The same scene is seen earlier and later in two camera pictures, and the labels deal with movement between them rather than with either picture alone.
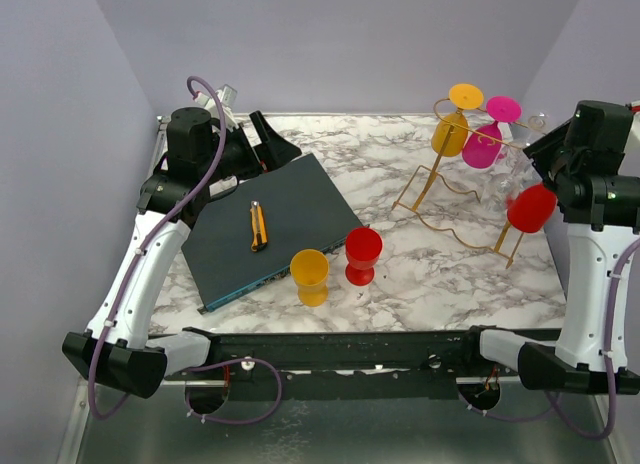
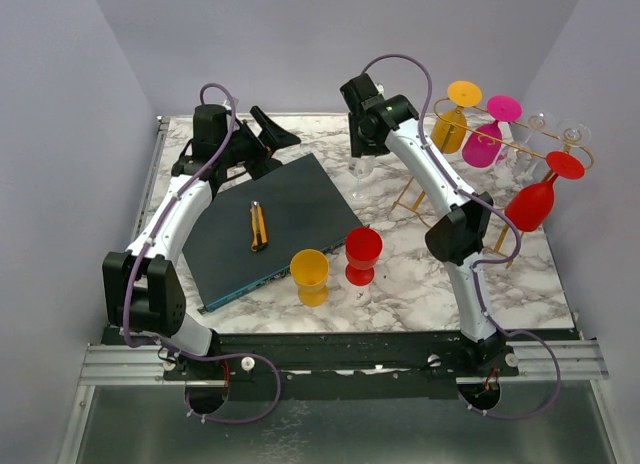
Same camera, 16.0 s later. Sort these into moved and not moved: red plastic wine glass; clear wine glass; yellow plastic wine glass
Moved: clear wine glass
Not moved: red plastic wine glass; yellow plastic wine glass
